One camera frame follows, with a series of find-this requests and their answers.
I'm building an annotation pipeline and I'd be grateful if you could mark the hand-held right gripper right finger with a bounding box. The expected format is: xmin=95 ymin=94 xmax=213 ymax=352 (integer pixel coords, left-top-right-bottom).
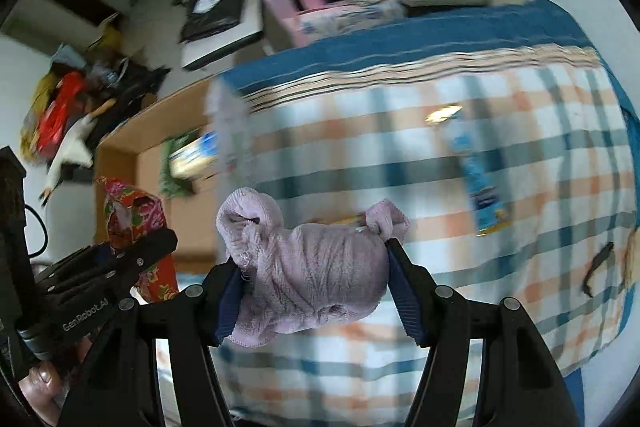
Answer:
xmin=382 ymin=237 xmax=585 ymax=427

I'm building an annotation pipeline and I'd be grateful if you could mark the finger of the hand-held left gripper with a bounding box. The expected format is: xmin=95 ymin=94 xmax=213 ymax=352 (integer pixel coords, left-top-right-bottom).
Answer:
xmin=102 ymin=228 xmax=179 ymax=314
xmin=32 ymin=244 xmax=117 ymax=294

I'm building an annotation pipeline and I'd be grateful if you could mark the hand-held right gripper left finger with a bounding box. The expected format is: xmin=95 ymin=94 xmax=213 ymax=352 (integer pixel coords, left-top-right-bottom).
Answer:
xmin=56 ymin=257 xmax=247 ymax=427

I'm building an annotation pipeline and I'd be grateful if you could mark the red floral cloth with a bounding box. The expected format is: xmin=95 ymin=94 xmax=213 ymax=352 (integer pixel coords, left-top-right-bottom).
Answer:
xmin=96 ymin=177 xmax=180 ymax=304

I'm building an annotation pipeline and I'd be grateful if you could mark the purple towel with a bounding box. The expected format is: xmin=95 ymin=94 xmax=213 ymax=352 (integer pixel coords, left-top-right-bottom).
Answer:
xmin=216 ymin=188 xmax=412 ymax=350

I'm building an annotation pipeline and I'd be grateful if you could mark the person's left hand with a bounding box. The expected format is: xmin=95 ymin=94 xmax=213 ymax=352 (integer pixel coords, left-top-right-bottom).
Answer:
xmin=19 ymin=337 xmax=93 ymax=427

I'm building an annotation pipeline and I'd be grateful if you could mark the green cloth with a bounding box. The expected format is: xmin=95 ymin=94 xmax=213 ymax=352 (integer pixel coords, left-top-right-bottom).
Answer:
xmin=159 ymin=134 xmax=198 ymax=200

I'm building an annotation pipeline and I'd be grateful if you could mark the cardboard box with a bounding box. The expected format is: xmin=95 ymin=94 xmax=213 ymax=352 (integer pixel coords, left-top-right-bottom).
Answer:
xmin=94 ymin=79 xmax=226 ymax=265

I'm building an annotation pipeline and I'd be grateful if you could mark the blue and yellow box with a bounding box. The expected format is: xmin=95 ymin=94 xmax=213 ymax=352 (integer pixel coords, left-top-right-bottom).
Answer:
xmin=169 ymin=131 xmax=221 ymax=180

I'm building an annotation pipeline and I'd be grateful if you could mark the white goose toy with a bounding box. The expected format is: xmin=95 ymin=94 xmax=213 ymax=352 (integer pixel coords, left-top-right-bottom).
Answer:
xmin=39 ymin=112 xmax=98 ymax=206

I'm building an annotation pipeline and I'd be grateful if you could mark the plaid blanket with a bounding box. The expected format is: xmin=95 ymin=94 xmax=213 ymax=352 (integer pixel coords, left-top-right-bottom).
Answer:
xmin=155 ymin=44 xmax=638 ymax=427

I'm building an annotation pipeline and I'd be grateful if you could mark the blue snack packet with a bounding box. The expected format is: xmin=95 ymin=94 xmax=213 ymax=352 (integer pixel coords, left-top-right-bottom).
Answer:
xmin=447 ymin=117 xmax=512 ymax=237

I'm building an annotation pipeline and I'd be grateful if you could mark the red plastic bag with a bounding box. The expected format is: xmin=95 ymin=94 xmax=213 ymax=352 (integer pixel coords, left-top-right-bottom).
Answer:
xmin=36 ymin=72 xmax=87 ymax=155

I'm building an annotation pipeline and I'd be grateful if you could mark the white translucent plastic bag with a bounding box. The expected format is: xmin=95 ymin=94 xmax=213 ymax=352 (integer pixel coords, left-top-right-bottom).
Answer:
xmin=206 ymin=77 xmax=253 ymax=192

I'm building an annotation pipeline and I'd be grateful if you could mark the black backpack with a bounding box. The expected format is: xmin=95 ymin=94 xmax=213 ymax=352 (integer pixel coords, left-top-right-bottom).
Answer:
xmin=82 ymin=57 xmax=171 ymax=142

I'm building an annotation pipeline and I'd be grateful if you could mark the black plastic bag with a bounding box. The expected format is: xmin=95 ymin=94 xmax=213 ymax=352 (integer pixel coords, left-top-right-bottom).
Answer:
xmin=172 ymin=0 xmax=247 ymax=44

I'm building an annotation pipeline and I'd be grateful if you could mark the blue striped bed sheet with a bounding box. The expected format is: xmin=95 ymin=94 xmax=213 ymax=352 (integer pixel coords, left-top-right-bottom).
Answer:
xmin=222 ymin=0 xmax=640 ymax=128

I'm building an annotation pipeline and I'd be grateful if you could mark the pink stool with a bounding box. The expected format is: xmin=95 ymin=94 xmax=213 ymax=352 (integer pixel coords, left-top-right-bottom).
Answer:
xmin=262 ymin=0 xmax=361 ymax=48

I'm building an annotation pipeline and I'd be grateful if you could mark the black cable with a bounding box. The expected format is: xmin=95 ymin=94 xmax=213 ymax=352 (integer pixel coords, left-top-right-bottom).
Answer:
xmin=22 ymin=203 xmax=50 ymax=260

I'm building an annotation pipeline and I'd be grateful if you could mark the small black strap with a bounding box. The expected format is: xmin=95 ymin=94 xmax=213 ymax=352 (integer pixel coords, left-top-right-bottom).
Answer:
xmin=581 ymin=242 xmax=616 ymax=299

